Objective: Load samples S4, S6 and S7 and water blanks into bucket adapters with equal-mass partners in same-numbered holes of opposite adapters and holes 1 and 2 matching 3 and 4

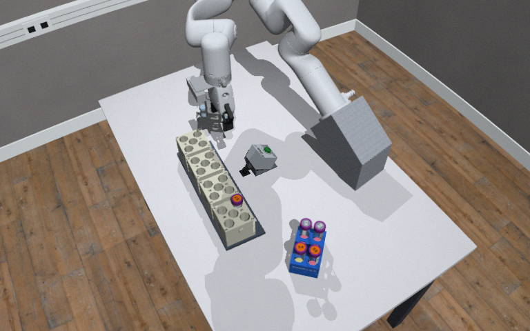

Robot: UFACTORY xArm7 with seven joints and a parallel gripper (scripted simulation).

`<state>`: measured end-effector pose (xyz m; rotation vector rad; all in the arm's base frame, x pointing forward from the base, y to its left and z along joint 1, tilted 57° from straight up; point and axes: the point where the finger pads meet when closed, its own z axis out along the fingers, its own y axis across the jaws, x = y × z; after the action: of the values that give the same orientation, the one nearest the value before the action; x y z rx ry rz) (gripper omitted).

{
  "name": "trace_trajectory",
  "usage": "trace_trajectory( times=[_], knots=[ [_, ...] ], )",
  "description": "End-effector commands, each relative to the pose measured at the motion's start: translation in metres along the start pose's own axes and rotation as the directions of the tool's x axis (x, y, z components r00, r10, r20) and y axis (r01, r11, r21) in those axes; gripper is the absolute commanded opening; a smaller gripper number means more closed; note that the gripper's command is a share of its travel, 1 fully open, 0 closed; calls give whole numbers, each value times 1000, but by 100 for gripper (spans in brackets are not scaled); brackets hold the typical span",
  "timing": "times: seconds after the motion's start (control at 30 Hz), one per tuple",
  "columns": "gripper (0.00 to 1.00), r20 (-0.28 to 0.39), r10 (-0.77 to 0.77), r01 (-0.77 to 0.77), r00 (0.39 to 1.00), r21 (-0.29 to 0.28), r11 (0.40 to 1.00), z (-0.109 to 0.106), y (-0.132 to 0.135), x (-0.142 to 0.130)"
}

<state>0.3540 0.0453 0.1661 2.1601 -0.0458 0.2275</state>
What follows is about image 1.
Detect blue tube rack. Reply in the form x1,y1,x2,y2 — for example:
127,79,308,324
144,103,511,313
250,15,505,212
289,227,326,278

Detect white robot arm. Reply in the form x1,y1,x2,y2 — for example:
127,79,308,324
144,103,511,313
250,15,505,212
185,0,355,121

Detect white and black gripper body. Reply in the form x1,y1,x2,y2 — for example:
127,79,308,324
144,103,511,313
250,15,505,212
208,77,235,115

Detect beige bucket adapter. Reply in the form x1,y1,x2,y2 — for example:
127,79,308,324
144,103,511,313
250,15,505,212
175,128,212,172
186,149,225,194
199,171,239,219
212,200,255,247

